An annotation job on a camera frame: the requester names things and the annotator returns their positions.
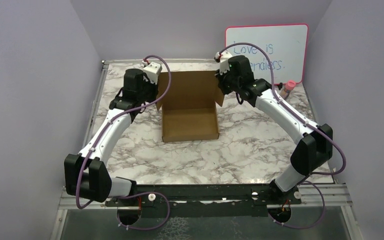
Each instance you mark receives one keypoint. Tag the brown cardboard box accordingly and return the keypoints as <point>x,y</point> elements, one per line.
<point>189,108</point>

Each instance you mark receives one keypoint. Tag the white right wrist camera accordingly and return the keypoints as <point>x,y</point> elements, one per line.
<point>223,59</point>

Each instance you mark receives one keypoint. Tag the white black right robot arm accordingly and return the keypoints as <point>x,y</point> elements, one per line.
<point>313,147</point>

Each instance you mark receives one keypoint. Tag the pink framed whiteboard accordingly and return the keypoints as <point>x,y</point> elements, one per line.
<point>285,44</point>

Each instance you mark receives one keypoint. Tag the pink lidded marker jar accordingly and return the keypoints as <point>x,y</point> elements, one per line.
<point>287,89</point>

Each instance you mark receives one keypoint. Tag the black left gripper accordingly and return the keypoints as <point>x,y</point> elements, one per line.
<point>155,87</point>

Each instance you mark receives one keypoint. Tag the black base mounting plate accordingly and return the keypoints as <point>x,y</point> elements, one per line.
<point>159,201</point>

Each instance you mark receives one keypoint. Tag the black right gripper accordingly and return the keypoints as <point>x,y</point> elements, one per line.
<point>219,79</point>

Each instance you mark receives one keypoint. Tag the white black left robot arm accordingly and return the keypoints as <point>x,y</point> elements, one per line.
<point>86,174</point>

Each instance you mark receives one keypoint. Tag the aluminium front frame rail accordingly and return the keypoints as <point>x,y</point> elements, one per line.
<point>325,213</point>

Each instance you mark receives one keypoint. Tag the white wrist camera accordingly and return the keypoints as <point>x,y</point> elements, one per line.
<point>151,71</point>
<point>223,59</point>

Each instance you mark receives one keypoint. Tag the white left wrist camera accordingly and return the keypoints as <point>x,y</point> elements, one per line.
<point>151,71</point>

